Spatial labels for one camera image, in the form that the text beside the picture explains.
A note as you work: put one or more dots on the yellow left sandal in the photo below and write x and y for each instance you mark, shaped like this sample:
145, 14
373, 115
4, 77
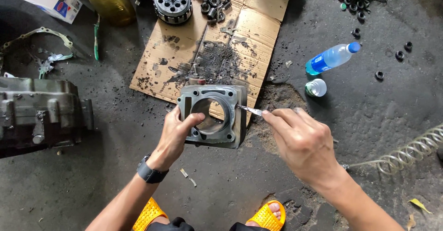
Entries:
148, 214

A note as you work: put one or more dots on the thin engine cover gasket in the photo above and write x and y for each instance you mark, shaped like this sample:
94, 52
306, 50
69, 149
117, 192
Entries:
45, 31

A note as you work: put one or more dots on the person's right hand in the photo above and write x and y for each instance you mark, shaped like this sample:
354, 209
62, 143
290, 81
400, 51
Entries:
304, 148

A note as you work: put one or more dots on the small metal scraper blade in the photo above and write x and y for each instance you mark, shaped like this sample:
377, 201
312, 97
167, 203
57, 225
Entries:
251, 110

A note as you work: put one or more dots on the yellow dry leaf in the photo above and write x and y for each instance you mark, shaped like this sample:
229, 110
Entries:
411, 222
419, 205

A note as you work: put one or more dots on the brown cardboard sheet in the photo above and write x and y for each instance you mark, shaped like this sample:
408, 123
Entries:
256, 30

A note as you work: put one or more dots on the heap of springs and bolts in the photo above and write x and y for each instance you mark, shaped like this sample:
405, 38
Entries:
216, 11

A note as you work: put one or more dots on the grey engine cylinder block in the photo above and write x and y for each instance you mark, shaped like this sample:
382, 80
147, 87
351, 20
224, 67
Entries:
232, 127

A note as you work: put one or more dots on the yellow sandal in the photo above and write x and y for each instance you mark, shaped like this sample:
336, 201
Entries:
148, 214
264, 219

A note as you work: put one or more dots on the grey engine crankcase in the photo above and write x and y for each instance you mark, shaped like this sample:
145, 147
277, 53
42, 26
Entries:
38, 113

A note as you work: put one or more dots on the small white bottle green label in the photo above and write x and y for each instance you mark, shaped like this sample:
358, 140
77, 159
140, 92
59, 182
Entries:
315, 87

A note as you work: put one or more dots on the black wristwatch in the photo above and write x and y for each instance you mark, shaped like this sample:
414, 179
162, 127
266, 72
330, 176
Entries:
149, 174

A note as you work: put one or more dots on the pile of black carbon scrapings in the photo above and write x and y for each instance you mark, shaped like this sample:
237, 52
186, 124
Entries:
219, 63

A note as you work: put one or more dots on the flat metal bracket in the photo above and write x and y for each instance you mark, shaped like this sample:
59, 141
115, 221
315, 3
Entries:
229, 27

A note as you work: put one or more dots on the yellow oil bottle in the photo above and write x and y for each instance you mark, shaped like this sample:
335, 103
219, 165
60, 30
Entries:
109, 1

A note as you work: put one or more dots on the torn silver gasket scraps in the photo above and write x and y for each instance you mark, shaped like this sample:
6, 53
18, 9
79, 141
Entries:
52, 58

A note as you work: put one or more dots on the yellow right sandal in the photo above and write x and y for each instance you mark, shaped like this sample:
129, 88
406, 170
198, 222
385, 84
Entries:
264, 219

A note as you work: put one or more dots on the person's left hand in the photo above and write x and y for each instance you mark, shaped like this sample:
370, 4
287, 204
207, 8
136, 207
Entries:
169, 141

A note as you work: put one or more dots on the clear bottle with blue label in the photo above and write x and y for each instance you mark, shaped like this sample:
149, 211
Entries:
328, 58

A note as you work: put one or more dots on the round metal clutch hub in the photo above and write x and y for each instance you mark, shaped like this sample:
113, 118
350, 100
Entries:
172, 3

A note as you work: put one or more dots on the pale gasket scrap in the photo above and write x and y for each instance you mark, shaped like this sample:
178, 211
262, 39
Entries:
193, 182
183, 172

